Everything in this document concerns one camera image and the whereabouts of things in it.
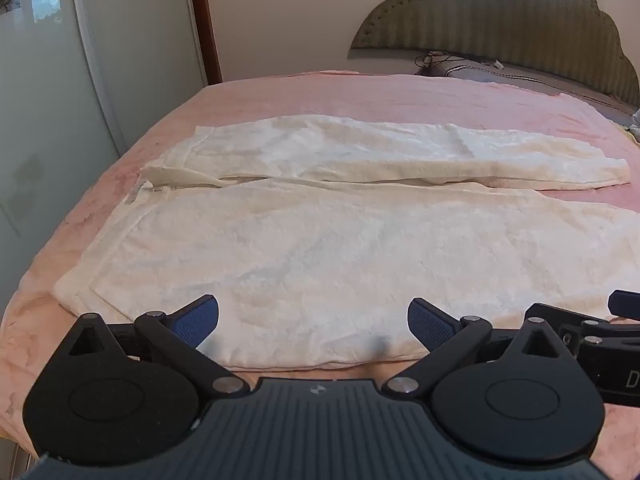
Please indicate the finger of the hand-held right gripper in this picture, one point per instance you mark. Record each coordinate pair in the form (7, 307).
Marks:
(626, 304)
(565, 317)

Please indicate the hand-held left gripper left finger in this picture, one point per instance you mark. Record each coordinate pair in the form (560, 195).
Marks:
(197, 321)

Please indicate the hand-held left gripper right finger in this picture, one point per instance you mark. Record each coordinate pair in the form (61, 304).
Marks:
(429, 322)

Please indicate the white pants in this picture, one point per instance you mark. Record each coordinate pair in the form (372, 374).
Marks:
(320, 240)

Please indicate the pink blanket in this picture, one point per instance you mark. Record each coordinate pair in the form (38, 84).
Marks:
(380, 95)

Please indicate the dark patterned pillow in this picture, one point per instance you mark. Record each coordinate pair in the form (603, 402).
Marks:
(525, 77)

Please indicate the white wardrobe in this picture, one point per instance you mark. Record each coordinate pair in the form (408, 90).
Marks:
(75, 110)

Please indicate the green padded headboard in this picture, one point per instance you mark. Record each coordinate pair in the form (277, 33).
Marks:
(500, 15)

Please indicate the brown wooden door frame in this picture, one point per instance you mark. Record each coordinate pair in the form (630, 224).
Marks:
(207, 20)

